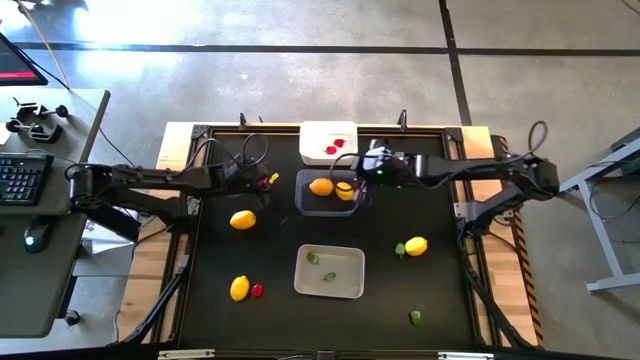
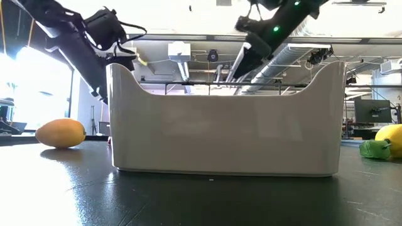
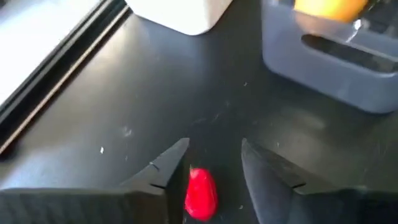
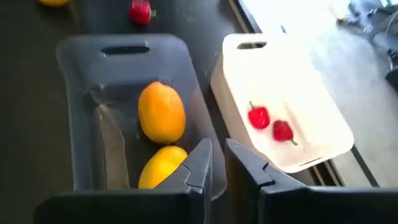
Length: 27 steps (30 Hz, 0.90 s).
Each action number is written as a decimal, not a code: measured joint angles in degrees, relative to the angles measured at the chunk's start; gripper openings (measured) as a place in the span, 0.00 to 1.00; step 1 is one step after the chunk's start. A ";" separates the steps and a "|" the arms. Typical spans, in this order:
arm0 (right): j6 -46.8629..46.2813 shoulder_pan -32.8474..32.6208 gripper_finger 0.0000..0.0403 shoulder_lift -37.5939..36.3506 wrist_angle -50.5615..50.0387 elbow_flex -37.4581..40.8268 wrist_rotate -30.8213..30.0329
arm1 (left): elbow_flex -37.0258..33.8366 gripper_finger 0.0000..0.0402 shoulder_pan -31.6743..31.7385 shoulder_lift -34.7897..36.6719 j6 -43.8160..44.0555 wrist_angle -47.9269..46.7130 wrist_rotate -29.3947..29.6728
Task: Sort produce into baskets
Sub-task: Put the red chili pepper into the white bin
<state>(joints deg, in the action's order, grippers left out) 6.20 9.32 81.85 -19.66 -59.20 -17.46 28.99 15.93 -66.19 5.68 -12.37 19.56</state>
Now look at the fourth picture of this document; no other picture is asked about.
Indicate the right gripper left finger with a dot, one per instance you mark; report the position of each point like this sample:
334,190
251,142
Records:
196,168

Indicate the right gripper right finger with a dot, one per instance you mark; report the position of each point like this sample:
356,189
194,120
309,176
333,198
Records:
242,180

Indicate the yellow lemon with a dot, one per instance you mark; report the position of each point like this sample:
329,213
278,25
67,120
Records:
54,2
158,169

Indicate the small red pepper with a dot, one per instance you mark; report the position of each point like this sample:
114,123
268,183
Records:
259,118
140,12
282,131

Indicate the orange mango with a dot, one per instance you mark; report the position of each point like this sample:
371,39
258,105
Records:
161,112

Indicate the white plastic basket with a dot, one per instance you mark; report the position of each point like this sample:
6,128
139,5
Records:
295,77

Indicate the grey translucent plastic basket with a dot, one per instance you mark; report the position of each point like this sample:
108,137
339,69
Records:
93,77

